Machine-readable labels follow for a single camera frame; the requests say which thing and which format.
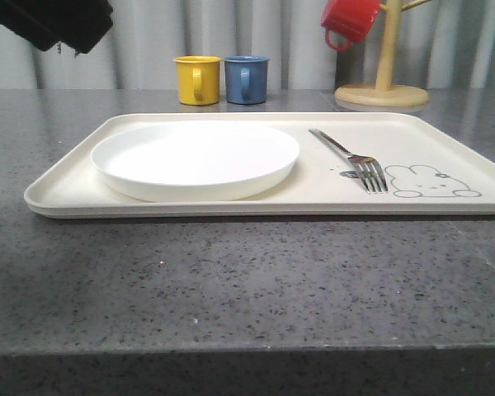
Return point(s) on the blue mug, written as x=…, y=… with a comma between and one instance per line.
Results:
x=246, y=79

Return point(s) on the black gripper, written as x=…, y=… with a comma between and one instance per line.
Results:
x=78, y=24

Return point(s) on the red mug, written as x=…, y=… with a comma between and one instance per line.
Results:
x=351, y=19

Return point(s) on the cream rabbit serving tray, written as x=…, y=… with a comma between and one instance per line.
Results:
x=427, y=172

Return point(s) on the silver metal fork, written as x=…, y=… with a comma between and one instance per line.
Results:
x=367, y=168

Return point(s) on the white round plate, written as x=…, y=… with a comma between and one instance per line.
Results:
x=187, y=161

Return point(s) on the yellow mug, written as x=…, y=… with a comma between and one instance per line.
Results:
x=198, y=79

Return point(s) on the wooden mug tree stand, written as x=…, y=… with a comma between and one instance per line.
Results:
x=383, y=92

